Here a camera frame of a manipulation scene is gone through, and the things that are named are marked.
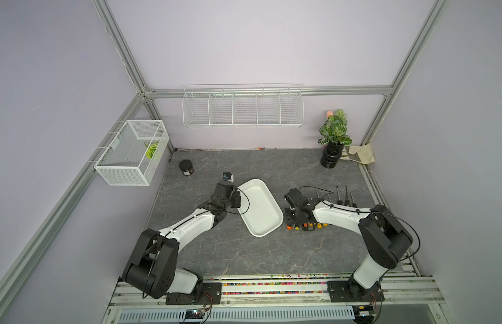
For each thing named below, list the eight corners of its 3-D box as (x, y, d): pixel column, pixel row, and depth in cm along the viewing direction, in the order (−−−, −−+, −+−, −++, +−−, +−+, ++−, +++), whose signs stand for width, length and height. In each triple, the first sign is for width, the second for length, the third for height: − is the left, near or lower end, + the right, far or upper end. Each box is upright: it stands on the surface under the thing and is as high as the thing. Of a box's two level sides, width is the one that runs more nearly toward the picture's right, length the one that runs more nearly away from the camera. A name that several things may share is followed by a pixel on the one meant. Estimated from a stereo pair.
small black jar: (179, 175, 112) (176, 170, 108) (183, 165, 117) (180, 159, 113) (192, 175, 112) (190, 170, 108) (195, 165, 117) (193, 159, 113)
